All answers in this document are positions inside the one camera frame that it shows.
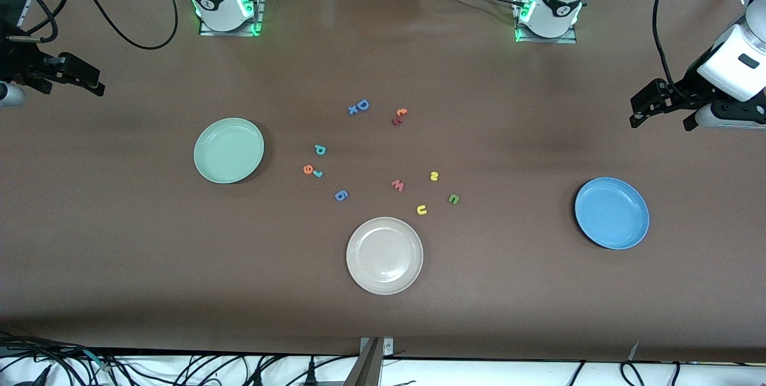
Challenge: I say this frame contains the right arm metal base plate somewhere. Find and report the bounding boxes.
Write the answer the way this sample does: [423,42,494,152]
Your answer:
[199,0,265,37]

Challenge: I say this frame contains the aluminium table bracket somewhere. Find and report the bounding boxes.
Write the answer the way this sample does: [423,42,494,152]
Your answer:
[342,337,396,386]

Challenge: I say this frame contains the teal cable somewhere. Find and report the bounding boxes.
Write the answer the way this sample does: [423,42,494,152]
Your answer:
[83,349,113,373]

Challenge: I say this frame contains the beige plate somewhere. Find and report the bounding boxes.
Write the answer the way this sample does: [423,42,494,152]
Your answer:
[346,217,424,296]

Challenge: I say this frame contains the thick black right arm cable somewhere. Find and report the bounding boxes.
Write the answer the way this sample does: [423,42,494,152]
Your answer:
[65,0,180,50]

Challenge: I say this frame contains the blue plate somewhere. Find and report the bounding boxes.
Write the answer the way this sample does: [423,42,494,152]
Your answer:
[574,177,650,250]

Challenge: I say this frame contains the looped black cable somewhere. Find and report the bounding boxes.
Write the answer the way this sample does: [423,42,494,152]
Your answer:
[618,361,646,386]

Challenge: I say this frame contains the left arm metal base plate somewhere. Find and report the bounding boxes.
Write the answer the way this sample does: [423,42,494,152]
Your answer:
[513,0,578,44]

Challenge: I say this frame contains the light green plate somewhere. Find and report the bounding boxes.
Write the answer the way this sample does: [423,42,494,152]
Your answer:
[193,118,265,184]

